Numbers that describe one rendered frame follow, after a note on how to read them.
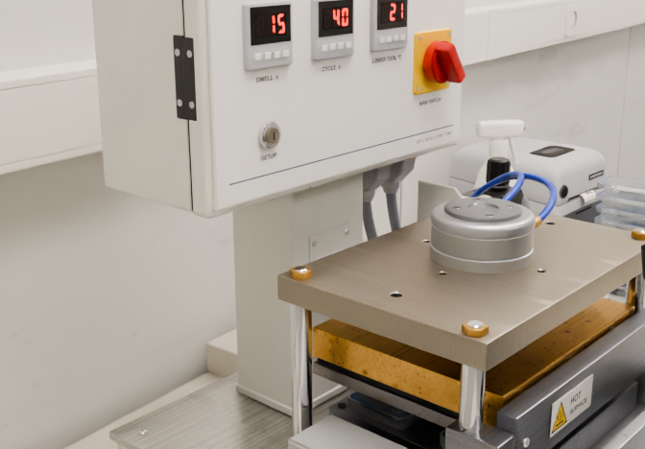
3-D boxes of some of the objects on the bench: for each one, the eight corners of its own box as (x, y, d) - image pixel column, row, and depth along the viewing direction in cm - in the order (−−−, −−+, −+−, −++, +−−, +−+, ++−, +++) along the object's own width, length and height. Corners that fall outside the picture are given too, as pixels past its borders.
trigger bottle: (476, 267, 159) (483, 126, 152) (464, 251, 167) (469, 116, 159) (525, 264, 160) (534, 124, 153) (510, 249, 168) (517, 114, 161)
